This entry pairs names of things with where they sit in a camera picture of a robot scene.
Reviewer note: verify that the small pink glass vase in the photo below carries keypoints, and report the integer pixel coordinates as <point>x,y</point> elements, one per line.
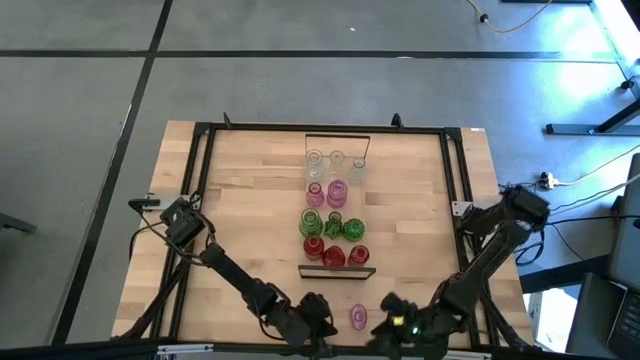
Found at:
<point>315,196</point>

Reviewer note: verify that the round pink ribbed vase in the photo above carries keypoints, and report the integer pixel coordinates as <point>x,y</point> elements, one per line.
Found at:
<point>337,194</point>

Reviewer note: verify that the gray furniture foot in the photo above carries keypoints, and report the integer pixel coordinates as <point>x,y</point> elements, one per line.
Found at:
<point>15,223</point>

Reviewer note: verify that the silver mounting plate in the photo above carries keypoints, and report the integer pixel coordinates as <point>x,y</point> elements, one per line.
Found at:
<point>195,199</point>
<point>459,207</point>

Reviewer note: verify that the clear acrylic tray frame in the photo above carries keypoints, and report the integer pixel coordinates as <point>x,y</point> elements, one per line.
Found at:
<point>356,200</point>

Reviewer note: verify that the tall green ribbed vase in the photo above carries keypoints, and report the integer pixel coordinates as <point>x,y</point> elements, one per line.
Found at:
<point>310,224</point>

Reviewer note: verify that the wide clear glass vase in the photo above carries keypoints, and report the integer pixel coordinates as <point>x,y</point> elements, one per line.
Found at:
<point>314,167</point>

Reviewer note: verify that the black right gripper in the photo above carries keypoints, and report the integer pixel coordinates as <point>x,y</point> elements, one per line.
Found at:
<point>417,325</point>

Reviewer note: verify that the white power strip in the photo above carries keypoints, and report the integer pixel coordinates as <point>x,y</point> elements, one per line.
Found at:
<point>546,179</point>

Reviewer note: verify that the dark gray box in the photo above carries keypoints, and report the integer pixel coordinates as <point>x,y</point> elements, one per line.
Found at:
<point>587,320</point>

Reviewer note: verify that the clear bulbous glass vase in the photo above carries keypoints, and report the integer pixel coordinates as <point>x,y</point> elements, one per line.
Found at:
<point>358,172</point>

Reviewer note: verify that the green faceted glass vase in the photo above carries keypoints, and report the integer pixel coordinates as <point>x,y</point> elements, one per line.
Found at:
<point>333,227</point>

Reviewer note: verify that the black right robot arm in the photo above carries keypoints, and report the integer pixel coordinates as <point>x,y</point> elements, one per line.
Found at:
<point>480,270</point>

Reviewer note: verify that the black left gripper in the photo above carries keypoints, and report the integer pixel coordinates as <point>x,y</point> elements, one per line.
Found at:
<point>312,312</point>

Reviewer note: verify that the black desk leg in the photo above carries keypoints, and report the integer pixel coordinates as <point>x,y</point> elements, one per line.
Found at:
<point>570,129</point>

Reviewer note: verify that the wide red glass vase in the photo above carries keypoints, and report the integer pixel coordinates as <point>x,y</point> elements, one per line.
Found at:
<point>333,256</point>

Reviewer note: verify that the silver metal bracket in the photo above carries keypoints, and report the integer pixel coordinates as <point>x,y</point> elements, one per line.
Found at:
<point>185,349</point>
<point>462,355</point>

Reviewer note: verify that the round green glass vase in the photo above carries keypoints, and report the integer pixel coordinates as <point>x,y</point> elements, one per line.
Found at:
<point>354,230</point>

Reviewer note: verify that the tall red ribbed vase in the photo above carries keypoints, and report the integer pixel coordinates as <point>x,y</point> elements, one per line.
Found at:
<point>313,248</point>

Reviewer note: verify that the gray computer case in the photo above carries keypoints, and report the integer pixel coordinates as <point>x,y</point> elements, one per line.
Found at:
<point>627,230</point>

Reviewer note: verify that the black rig beam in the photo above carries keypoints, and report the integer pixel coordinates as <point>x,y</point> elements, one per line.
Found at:
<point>75,354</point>

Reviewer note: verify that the pink ribbed cylinder vase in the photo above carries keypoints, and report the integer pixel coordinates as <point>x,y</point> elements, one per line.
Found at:
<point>358,316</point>

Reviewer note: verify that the tall clear glass vase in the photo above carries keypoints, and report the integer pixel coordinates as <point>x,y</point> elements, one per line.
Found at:
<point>337,162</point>

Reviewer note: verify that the black clamp lever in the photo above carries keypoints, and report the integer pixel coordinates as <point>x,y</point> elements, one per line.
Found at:
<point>145,204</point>

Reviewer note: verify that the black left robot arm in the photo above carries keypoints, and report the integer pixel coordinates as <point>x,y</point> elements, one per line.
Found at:
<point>240,280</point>

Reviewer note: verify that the red ribbed cylinder vase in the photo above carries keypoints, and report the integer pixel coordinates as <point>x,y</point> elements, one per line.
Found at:
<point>358,255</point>

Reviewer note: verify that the black metal table frame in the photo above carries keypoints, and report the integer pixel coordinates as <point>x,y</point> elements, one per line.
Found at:
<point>250,128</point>

